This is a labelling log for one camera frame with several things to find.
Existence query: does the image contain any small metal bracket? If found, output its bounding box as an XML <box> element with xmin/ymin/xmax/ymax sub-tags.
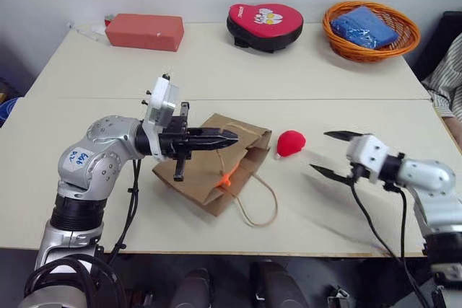
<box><xmin>326</xmin><ymin>285</ymin><xmax>352</xmax><ymax>308</ymax></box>

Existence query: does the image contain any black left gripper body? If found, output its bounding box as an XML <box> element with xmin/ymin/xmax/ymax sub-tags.
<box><xmin>157</xmin><ymin>100</ymin><xmax>193</xmax><ymax>183</ymax></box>

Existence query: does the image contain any blue bag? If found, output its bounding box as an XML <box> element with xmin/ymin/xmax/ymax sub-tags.
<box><xmin>0</xmin><ymin>96</ymin><xmax>25</xmax><ymax>129</ymax></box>

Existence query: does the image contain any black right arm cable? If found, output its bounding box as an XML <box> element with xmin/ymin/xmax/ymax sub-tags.
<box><xmin>350</xmin><ymin>176</ymin><xmax>434</xmax><ymax>308</ymax></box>
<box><xmin>384</xmin><ymin>183</ymin><xmax>422</xmax><ymax>298</ymax></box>

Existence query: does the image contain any person in striped shirt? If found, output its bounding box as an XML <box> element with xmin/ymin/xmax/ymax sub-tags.
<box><xmin>420</xmin><ymin>30</ymin><xmax>462</xmax><ymax>152</ymax></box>

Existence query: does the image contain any brown paper bag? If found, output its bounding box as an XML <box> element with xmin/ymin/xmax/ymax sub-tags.
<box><xmin>151</xmin><ymin>113</ymin><xmax>279</xmax><ymax>228</ymax></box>

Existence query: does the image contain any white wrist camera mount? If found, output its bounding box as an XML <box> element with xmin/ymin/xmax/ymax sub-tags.
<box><xmin>139</xmin><ymin>72</ymin><xmax>181</xmax><ymax>162</ymax></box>
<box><xmin>345</xmin><ymin>134</ymin><xmax>393</xmax><ymax>184</ymax></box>

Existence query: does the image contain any red rectangular foam block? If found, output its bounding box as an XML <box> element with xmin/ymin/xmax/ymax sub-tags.
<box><xmin>105</xmin><ymin>13</ymin><xmax>185</xmax><ymax>53</ymax></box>

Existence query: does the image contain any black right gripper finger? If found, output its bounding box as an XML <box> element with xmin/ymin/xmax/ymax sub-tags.
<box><xmin>323</xmin><ymin>130</ymin><xmax>373</xmax><ymax>143</ymax></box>
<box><xmin>309</xmin><ymin>164</ymin><xmax>354</xmax><ymax>185</ymax></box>

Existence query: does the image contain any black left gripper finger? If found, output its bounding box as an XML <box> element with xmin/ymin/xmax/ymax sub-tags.
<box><xmin>187</xmin><ymin>126</ymin><xmax>240</xmax><ymax>141</ymax></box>
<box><xmin>187</xmin><ymin>138</ymin><xmax>239</xmax><ymax>153</ymax></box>

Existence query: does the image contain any red round plush toy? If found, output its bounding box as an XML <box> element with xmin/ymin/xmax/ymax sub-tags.
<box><xmin>274</xmin><ymin>129</ymin><xmax>308</xmax><ymax>161</ymax></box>

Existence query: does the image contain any red heart-shaped boxing pad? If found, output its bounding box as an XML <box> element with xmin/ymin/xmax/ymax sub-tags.
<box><xmin>226</xmin><ymin>3</ymin><xmax>305</xmax><ymax>55</ymax></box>

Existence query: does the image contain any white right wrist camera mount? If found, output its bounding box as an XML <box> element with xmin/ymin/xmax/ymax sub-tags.
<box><xmin>345</xmin><ymin>134</ymin><xmax>393</xmax><ymax>184</ymax></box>

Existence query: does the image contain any white plastic wrapper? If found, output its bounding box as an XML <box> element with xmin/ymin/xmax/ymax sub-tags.
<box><xmin>66</xmin><ymin>21</ymin><xmax>109</xmax><ymax>43</ymax></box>

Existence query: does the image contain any black looped cable bundle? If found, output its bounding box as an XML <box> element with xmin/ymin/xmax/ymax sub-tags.
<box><xmin>23</xmin><ymin>252</ymin><xmax>127</xmax><ymax>308</ymax></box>

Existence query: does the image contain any white handwritten label sticker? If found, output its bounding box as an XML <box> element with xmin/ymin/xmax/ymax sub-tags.
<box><xmin>62</xmin><ymin>147</ymin><xmax>92</xmax><ymax>175</ymax></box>

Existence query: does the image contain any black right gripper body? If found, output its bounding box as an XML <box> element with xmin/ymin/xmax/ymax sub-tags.
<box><xmin>347</xmin><ymin>162</ymin><xmax>363</xmax><ymax>185</ymax></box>

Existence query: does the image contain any blue packet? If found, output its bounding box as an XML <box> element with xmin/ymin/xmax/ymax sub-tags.
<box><xmin>331</xmin><ymin>5</ymin><xmax>401</xmax><ymax>50</ymax></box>

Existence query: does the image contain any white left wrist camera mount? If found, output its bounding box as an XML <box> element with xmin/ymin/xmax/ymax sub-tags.
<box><xmin>139</xmin><ymin>72</ymin><xmax>181</xmax><ymax>162</ymax></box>

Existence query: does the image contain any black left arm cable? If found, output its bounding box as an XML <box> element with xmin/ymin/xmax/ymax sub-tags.
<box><xmin>106</xmin><ymin>158</ymin><xmax>142</xmax><ymax>265</ymax></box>

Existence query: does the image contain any orange woven basket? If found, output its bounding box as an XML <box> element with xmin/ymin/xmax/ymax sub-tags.
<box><xmin>322</xmin><ymin>0</ymin><xmax>422</xmax><ymax>63</ymax></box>

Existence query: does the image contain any black chair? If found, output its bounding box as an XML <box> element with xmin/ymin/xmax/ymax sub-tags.
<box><xmin>410</xmin><ymin>10</ymin><xmax>462</xmax><ymax>82</ymax></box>

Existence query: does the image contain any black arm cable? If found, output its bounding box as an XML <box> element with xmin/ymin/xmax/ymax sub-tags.
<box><xmin>106</xmin><ymin>158</ymin><xmax>142</xmax><ymax>265</ymax></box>
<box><xmin>384</xmin><ymin>183</ymin><xmax>422</xmax><ymax>298</ymax></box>
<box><xmin>350</xmin><ymin>176</ymin><xmax>434</xmax><ymax>308</ymax></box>

